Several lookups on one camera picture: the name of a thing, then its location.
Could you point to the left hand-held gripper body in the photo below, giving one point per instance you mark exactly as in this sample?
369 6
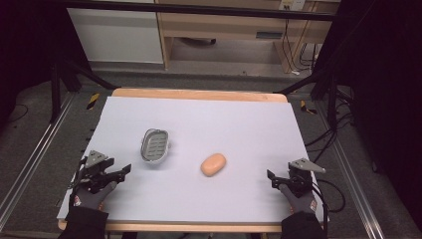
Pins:
94 166

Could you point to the white cabinet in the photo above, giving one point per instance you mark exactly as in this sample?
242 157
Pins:
116 36

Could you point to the black horizontal frame bar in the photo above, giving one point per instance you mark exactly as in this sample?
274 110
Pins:
199 9

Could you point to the white table mat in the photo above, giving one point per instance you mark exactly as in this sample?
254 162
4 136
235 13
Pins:
212 126

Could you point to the person's right hand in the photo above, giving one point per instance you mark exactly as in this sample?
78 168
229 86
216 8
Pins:
300 200

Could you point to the metal floor rail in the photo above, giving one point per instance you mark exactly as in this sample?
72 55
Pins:
36 156
351 186

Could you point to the white wall socket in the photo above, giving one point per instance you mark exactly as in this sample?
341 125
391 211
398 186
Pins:
292 4

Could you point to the yellow black floor tape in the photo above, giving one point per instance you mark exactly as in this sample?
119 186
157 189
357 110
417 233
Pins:
303 106
93 101

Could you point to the person's left hand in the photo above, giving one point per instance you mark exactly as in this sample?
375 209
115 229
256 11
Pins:
91 195

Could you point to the grey soap dish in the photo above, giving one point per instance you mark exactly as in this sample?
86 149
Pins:
155 145

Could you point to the dark curtain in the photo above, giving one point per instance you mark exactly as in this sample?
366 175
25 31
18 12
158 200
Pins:
388 83
30 40

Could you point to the wooden desk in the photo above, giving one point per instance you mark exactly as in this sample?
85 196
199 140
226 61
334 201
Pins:
225 25

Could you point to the black metal stand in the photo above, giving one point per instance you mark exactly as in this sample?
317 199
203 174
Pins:
331 96
56 89

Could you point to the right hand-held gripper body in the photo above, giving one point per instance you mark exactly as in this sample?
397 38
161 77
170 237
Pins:
300 177

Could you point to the wooden table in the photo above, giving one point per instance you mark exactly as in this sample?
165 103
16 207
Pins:
199 94

